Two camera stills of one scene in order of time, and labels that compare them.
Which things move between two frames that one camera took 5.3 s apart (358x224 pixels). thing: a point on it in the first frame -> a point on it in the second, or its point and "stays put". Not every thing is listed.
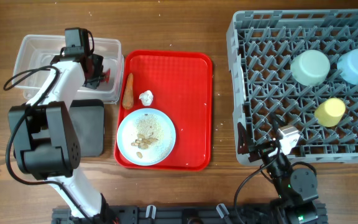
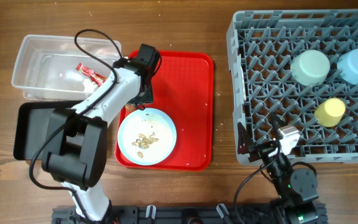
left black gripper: [99, 58] -> [148, 98]
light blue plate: [146, 136] stays put
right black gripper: [262, 149] stays put
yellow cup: [329, 112] stays put
